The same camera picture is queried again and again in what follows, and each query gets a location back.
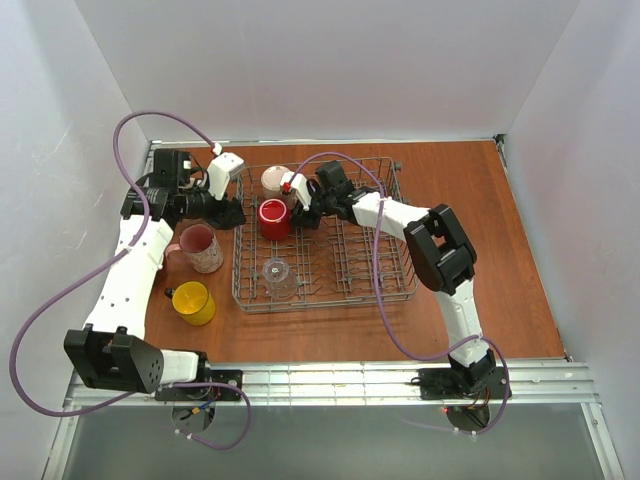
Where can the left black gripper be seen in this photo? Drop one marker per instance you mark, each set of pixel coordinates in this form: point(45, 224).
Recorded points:
point(220, 210)

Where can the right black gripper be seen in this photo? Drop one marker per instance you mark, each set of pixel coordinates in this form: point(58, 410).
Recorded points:
point(308, 212)

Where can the red mug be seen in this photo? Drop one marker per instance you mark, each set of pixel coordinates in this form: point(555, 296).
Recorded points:
point(274, 219)

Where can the pink patterned mug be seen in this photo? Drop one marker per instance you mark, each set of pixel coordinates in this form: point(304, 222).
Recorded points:
point(200, 245)

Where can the yellow mug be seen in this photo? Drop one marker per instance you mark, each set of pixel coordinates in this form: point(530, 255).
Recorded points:
point(193, 302)

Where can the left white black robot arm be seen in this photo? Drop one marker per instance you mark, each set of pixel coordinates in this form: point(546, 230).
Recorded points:
point(110, 352)

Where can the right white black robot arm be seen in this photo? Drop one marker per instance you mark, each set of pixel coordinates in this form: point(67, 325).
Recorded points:
point(441, 253)

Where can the pale pink mug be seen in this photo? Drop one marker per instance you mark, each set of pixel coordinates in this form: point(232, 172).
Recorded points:
point(271, 182)

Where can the clear glass cup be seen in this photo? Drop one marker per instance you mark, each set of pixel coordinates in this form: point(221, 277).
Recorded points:
point(280, 279)

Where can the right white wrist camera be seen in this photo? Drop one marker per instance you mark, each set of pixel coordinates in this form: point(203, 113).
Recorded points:
point(295, 184)

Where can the grey wire dish rack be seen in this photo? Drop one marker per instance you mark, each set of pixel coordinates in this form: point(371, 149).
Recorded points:
point(333, 264)

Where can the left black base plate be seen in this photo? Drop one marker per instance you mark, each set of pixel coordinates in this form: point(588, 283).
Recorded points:
point(216, 389)

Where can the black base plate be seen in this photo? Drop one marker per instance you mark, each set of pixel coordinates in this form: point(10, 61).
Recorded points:
point(216, 389)
point(446, 384)

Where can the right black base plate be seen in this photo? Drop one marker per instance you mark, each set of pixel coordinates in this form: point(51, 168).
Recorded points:
point(446, 384)

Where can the aluminium frame rail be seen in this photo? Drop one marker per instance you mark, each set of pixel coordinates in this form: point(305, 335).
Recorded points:
point(532, 381)

